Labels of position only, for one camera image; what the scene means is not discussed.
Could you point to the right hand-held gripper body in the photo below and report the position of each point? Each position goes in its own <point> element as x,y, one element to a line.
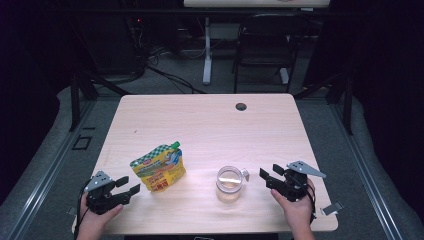
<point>295,186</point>

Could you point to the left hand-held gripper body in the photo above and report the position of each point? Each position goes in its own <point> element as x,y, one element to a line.
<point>101,200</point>

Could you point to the yellow spout pouch green cap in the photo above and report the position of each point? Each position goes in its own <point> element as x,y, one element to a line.
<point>160,166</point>

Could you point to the clear glass jar hinged lid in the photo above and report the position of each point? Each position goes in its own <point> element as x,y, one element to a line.
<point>228,191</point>

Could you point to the person's left hand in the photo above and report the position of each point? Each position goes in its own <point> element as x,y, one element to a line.
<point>96,220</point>

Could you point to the person's right hand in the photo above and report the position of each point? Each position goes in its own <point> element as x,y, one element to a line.
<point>298,211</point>

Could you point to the black tape square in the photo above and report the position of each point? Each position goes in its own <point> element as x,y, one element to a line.
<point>74,143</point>

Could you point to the dark round table grommet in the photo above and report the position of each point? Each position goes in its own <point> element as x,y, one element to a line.
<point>241,106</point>

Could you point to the black metal stand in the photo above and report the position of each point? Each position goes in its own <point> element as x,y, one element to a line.
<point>347,106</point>
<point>75,100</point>

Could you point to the black folding chair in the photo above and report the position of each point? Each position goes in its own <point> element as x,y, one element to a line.
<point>266,46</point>

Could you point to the white desk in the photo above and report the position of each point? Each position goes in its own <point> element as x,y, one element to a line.
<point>207,66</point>

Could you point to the dark equipment box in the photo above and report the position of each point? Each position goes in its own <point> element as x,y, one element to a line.
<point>113,46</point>

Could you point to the grey metal table bracket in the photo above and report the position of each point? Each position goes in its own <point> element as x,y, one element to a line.
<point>331,208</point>
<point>71,211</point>

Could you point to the aluminium floor rail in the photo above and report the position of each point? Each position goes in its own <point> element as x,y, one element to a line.
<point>363,173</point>
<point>50,173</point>

